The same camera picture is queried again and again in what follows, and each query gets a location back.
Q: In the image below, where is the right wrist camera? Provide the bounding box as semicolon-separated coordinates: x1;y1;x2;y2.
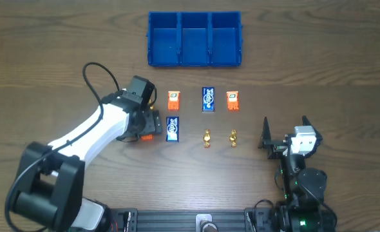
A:
288;125;317;156

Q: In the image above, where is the blue tray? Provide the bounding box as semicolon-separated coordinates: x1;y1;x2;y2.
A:
147;11;243;68

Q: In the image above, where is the blue candy pack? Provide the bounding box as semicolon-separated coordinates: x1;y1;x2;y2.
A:
202;86;215;113
166;116;180;142

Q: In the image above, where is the mounting rail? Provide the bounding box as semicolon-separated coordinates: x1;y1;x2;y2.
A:
108;208;276;232

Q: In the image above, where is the black cable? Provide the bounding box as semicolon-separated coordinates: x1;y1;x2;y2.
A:
4;61;121;232
317;198;338;229

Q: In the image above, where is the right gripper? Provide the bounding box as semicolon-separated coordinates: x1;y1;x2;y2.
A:
258;115;323;159

